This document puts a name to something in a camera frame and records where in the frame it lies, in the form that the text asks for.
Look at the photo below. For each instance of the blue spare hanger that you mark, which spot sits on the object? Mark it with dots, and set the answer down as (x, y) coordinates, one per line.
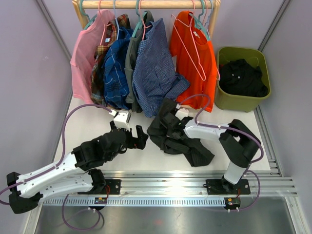
(211, 12)

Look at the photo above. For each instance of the brown yellow plaid shirt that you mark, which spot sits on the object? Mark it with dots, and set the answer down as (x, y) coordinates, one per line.
(97, 73)

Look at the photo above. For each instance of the blue small-check shirt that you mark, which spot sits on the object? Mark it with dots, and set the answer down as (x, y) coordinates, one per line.
(154, 76)

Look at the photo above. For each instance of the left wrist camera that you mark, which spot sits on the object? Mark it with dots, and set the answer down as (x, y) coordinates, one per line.
(121, 119)

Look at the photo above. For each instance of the grey t-shirt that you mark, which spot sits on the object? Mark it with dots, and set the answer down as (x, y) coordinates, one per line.
(130, 62)

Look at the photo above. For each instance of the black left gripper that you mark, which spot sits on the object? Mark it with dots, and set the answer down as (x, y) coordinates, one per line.
(138, 142)

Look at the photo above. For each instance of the teal hanger of pink shirt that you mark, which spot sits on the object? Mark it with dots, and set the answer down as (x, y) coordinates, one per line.
(85, 16)

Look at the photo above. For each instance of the teal hanger of orange shirt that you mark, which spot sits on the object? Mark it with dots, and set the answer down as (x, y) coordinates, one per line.
(197, 23)

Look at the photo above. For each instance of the teal hanger of grey shirt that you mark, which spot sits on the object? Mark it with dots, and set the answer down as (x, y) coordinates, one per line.
(140, 22)

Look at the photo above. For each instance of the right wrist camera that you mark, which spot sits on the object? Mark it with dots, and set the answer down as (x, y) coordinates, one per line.
(181, 112)

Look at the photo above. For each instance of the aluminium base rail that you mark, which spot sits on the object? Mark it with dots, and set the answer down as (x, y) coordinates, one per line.
(177, 190)

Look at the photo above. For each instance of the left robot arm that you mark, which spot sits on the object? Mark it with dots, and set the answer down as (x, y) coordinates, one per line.
(78, 172)

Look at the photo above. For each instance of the dark pinstriped shirt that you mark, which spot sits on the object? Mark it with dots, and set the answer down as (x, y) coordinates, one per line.
(194, 151)

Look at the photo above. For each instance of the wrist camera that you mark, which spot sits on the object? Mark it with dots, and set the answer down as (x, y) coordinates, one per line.
(181, 112)
(121, 119)

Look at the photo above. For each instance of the blue hanger of plaid shirt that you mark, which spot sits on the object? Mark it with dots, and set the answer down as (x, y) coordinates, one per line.
(117, 23)

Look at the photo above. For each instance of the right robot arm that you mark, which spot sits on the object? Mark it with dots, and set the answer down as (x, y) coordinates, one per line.
(237, 141)

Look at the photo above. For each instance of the blue plaid shirt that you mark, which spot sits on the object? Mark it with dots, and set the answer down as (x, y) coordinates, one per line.
(115, 82)

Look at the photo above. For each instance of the wooden clothes rack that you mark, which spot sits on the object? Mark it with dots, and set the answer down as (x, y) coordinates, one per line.
(147, 4)

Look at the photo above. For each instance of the pink hanger of brown shirt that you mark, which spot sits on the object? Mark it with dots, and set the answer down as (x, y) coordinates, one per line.
(105, 16)

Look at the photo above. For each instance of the pink t-shirt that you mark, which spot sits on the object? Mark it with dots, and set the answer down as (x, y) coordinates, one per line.
(82, 61)

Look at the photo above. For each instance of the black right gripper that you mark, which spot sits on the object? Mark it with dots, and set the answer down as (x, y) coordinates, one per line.
(170, 134)

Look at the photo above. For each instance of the pink hanger of check shirt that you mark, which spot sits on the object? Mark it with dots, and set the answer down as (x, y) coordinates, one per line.
(142, 19)

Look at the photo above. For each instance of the black garment in bin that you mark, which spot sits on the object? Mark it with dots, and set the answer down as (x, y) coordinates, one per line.
(239, 78)

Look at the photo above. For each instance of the green plastic bin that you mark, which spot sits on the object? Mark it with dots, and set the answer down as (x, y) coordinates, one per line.
(254, 58)

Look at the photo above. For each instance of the orange t-shirt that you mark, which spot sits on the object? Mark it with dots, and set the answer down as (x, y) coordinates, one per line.
(195, 60)

